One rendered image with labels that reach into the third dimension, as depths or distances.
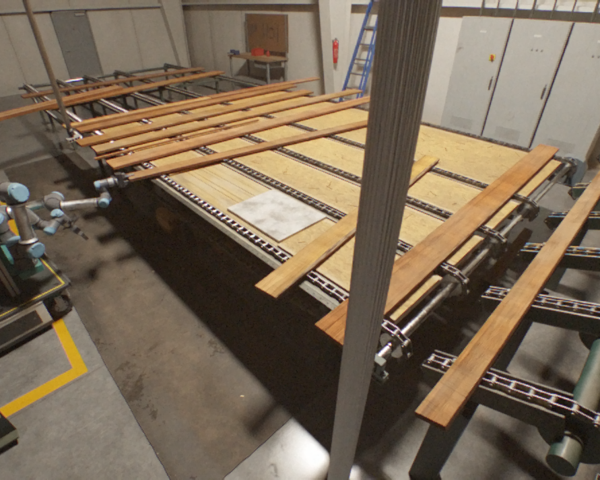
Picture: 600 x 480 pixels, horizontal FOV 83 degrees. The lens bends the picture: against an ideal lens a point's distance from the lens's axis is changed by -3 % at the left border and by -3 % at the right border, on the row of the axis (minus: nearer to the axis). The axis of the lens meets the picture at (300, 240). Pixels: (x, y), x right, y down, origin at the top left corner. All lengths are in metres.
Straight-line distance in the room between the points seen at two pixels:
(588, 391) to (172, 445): 2.09
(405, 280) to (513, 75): 5.31
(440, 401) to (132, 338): 2.29
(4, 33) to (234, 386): 12.54
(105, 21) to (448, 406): 14.03
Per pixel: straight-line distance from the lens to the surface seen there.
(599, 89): 6.66
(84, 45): 14.00
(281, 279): 1.94
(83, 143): 4.57
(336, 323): 1.72
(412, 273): 2.07
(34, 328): 3.40
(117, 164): 3.76
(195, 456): 2.40
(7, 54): 13.75
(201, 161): 3.53
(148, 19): 14.88
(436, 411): 1.47
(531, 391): 1.59
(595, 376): 1.84
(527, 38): 6.83
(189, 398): 2.59
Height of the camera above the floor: 2.15
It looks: 35 degrees down
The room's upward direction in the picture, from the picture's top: straight up
